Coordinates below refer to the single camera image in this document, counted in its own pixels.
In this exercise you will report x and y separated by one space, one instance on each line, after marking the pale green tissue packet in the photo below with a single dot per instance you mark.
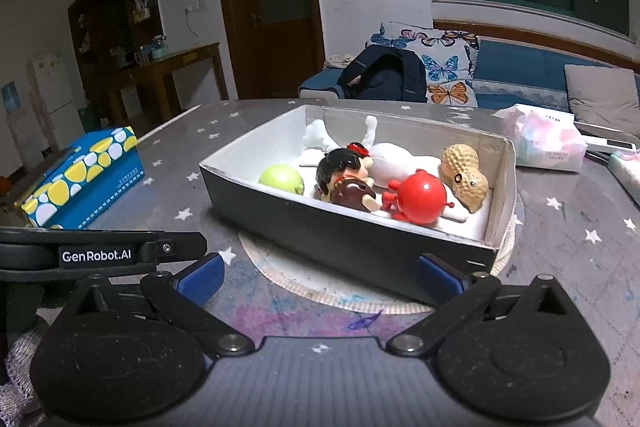
627 177

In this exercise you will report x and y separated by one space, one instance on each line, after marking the dark wooden cabinet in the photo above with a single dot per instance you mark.
100 7

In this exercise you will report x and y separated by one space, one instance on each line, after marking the brown wooden door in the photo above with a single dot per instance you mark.
270 7

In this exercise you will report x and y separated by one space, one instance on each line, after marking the red round horned toy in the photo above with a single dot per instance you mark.
425 197

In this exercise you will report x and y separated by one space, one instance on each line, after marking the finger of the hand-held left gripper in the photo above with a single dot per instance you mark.
175 247

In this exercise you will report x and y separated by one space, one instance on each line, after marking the black backpack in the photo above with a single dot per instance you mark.
385 77

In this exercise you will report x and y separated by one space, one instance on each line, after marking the white refrigerator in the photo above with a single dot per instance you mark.
55 107

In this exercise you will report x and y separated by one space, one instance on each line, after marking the beige cushion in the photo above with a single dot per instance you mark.
605 97

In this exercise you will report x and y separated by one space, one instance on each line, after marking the white plush doll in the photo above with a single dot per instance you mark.
400 162

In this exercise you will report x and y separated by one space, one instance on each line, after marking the tan peanut toy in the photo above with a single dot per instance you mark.
462 167

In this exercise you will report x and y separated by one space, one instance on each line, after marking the black and white cardboard box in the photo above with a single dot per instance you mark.
325 237

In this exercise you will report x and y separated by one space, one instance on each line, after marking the butterfly print pillow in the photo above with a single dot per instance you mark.
445 67

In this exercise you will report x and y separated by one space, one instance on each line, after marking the pink tissue pack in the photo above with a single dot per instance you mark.
545 142

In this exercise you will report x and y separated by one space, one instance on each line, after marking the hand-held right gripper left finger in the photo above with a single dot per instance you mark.
200 279

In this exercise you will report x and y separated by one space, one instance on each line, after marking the green apple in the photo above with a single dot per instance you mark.
280 179

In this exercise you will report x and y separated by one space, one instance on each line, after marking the round white mat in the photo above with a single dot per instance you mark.
280 267

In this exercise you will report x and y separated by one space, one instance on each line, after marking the blue sofa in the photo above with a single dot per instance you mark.
520 67

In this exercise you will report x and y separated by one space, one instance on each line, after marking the white power strip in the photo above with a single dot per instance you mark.
610 143

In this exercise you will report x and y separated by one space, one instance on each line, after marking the grey star tablecloth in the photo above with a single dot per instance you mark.
165 187

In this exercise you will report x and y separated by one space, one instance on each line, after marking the light green kettle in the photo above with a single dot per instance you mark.
160 48

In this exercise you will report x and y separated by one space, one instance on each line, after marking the person's left forearm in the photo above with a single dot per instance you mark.
22 382

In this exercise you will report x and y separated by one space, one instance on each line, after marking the black-haired doll figurine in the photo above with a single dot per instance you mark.
335 167

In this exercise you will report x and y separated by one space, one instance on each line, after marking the wooden side table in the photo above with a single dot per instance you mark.
190 57

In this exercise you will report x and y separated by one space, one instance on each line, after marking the blue spotted tissue box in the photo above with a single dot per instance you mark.
90 187

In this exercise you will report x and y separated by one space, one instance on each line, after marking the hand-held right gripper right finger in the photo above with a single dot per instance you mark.
440 277

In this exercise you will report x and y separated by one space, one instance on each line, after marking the beige folded cloth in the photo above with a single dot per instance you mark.
340 61

